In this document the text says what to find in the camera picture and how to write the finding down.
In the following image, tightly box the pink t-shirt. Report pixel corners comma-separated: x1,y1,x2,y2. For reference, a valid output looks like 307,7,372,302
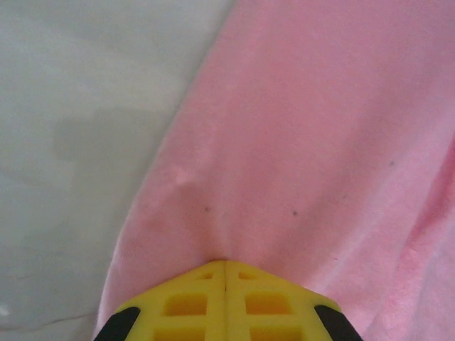
90,0,455,341

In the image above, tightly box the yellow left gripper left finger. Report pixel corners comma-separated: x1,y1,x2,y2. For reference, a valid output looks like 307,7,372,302
92,260,228,341

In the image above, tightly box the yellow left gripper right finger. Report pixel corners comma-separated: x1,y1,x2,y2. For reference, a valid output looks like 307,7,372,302
226,260,361,341

